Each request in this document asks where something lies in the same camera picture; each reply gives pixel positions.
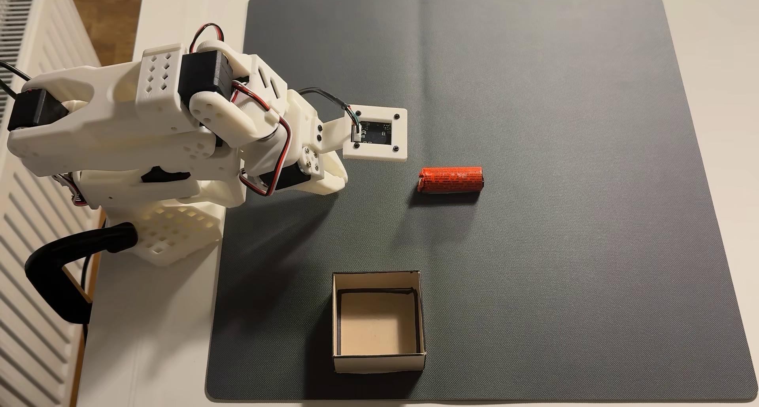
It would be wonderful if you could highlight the white radiator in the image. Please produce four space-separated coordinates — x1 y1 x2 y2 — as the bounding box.
0 0 104 407

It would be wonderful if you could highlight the red cylinder object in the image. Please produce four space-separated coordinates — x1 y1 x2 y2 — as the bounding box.
417 167 485 194

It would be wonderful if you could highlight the black table clamp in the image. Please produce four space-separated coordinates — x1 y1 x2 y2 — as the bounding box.
25 222 138 325

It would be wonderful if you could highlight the white square camera mount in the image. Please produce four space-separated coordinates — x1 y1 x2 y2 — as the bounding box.
320 106 409 162

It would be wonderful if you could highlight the grey textured mat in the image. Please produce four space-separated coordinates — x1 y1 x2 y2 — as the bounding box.
205 0 759 403

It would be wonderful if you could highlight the black power cable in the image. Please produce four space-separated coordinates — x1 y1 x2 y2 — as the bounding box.
81 250 98 345

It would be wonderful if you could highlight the black camera cable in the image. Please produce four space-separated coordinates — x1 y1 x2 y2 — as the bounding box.
0 60 360 129

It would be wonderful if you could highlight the open cardboard box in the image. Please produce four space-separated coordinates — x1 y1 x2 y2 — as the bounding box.
332 270 427 375

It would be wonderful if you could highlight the red black wrist servo wire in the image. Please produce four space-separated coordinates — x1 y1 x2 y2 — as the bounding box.
231 81 294 198

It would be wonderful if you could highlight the red black elbow servo wire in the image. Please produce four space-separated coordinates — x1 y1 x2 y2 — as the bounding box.
189 23 226 55

